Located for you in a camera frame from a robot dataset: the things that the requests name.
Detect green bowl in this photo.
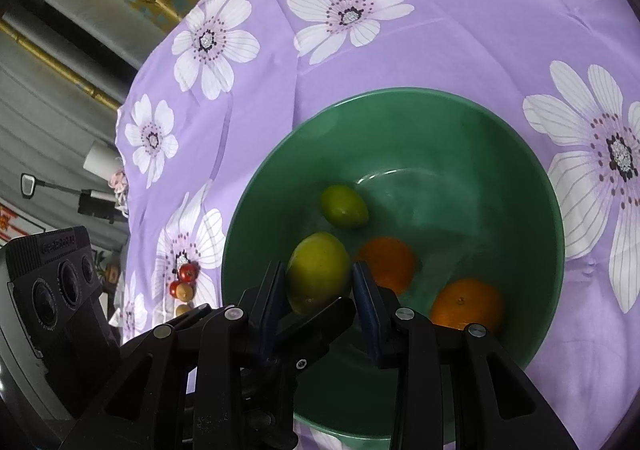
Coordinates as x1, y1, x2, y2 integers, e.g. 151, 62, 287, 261
221, 87, 566, 442

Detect small orange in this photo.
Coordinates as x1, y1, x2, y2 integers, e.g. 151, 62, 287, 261
357, 237, 419, 296

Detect round green fruit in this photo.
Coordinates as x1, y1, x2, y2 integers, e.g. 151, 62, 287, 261
320, 185, 370, 230

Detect black holder on arm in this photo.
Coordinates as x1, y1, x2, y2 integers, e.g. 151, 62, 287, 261
20, 173, 81, 198

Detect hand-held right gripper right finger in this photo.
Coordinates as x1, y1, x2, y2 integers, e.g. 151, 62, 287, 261
351, 262, 581, 450

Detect gold pole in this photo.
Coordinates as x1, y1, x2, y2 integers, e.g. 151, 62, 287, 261
0, 20, 121, 107

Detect purple floral cloth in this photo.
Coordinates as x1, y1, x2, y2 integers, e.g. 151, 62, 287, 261
114, 0, 640, 450

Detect yellowish green fruit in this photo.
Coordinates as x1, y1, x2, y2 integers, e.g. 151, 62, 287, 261
285, 231, 352, 316

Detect pink artificial flowers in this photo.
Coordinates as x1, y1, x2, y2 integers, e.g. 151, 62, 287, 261
107, 170, 130, 211

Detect large orange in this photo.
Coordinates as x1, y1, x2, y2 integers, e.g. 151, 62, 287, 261
430, 278, 504, 332

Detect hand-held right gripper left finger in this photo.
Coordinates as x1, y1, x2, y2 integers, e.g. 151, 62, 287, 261
60, 260, 287, 450

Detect red knot wall decoration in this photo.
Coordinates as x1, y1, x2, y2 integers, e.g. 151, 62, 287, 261
0, 202, 43, 243

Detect black device on stand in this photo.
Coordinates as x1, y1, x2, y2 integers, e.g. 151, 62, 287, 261
77, 189, 128, 223

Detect small potted plant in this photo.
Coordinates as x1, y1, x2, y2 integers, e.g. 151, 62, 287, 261
96, 252, 121, 283

